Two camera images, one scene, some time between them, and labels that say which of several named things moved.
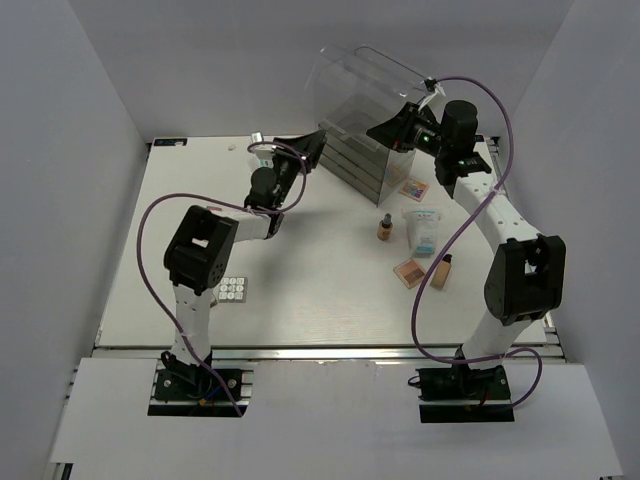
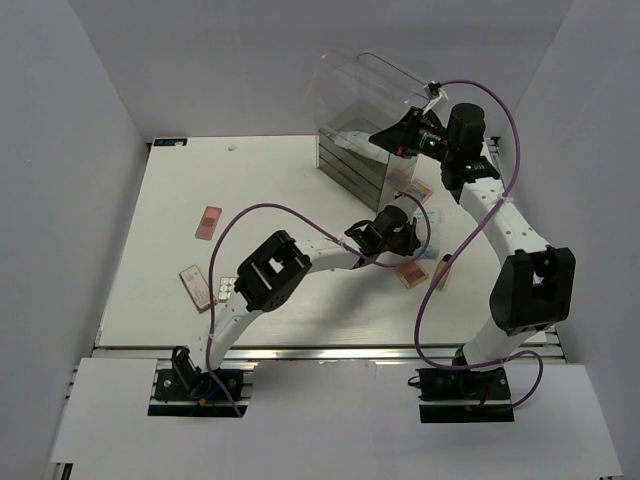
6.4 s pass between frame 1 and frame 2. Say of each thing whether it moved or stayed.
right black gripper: stayed
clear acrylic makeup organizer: stayed
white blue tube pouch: stayed
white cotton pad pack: moved
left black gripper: moved
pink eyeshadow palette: stayed
